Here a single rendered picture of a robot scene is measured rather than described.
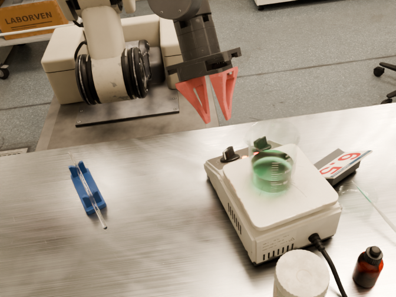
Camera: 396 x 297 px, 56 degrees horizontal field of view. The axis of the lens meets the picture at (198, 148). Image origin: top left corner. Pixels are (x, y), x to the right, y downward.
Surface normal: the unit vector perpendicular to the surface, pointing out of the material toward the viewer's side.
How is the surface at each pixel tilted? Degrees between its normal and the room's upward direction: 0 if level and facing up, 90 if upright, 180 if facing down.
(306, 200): 0
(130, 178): 0
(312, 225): 90
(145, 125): 0
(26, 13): 91
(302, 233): 90
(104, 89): 84
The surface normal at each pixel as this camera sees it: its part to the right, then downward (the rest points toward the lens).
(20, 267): -0.10, -0.73
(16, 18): 0.15, 0.68
